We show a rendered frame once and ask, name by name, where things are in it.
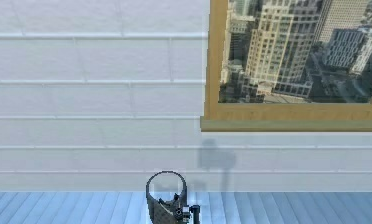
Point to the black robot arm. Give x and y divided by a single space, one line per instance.
195 210

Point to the wooden framed window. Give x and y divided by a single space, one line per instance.
214 66

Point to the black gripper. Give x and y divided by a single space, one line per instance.
178 213

